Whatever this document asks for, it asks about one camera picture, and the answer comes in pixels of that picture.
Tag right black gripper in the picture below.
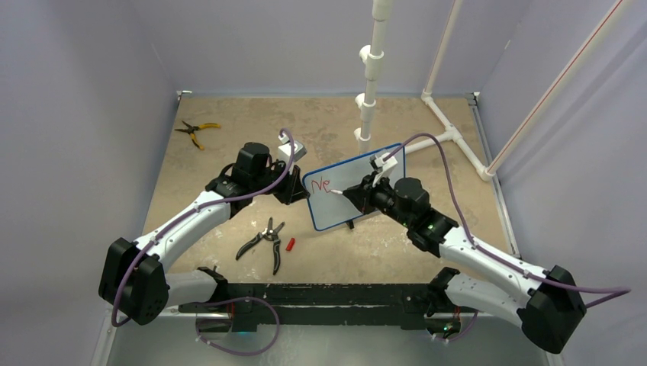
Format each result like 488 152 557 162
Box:
345 170 413 229

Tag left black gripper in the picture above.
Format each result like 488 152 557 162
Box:
251 159 309 205

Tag blue framed whiteboard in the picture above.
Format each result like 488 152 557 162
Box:
302 143 398 232

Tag red marker cap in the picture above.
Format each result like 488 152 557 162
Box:
285 238 296 252

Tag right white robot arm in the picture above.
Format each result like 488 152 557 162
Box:
342 175 587 354

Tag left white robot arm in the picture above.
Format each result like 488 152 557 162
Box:
98 141 309 325

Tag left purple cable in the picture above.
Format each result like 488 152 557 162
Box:
111 128 298 329

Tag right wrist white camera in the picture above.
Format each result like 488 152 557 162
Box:
370 152 398 187

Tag wrist white camera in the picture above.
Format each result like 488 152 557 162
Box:
278 133 307 163
370 152 398 187

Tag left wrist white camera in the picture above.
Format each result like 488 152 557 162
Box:
278 133 307 163

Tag black handled wire stripper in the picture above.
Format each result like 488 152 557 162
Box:
235 217 285 275

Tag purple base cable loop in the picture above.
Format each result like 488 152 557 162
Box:
195 297 281 357

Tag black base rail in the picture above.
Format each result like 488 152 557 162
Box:
179 283 463 337

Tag yellow handled pliers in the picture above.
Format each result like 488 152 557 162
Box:
175 120 221 151

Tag white PVC pipe frame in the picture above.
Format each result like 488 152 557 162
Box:
354 1 632 181

